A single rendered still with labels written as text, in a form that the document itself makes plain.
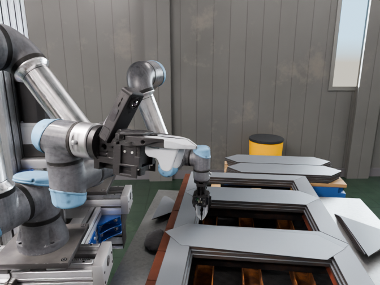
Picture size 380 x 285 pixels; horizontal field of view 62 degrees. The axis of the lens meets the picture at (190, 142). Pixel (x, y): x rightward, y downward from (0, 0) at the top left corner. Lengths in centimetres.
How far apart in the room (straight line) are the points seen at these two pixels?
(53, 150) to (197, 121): 351
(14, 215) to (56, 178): 27
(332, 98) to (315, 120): 35
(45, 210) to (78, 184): 32
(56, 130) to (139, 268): 99
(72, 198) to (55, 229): 35
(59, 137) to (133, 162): 17
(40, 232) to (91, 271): 19
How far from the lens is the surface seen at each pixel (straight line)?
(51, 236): 108
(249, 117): 422
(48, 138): 71
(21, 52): 93
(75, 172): 72
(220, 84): 410
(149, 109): 128
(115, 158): 61
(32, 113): 124
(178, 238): 141
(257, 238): 144
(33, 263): 106
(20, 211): 98
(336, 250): 146
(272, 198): 182
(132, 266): 158
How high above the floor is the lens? 160
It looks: 15 degrees down
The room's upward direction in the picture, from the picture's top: straight up
